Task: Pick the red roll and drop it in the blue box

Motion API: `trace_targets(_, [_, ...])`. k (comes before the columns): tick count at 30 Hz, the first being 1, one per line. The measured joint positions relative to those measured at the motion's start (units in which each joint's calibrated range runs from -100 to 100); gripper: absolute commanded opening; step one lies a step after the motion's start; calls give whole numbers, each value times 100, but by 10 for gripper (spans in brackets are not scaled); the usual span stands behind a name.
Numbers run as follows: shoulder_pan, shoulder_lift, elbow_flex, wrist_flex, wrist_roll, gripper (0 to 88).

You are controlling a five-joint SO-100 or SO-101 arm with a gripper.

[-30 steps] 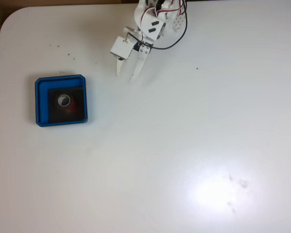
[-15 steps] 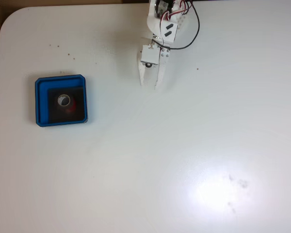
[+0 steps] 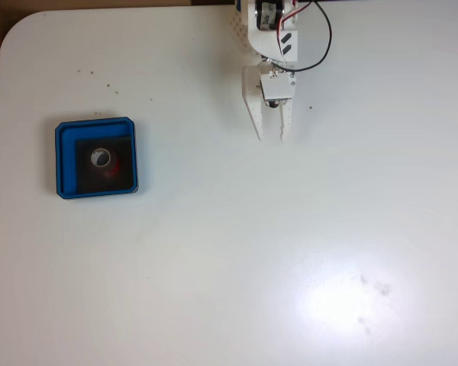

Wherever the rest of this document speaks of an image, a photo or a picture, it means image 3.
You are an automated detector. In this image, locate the red tape roll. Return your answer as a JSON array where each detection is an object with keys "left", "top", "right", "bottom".
[{"left": 88, "top": 146, "right": 122, "bottom": 180}]

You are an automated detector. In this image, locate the black pad inside box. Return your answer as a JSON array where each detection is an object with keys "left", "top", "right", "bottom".
[{"left": 74, "top": 136, "right": 135, "bottom": 193}]

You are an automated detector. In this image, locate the blue square box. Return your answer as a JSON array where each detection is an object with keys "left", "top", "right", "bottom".
[{"left": 54, "top": 116, "right": 141, "bottom": 201}]

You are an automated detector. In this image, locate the red and white servo cable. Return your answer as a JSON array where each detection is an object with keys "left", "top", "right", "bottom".
[{"left": 276, "top": 0, "right": 314, "bottom": 64}]

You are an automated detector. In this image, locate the white square camera board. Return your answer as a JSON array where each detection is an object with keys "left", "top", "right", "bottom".
[{"left": 260, "top": 71, "right": 295, "bottom": 109}]

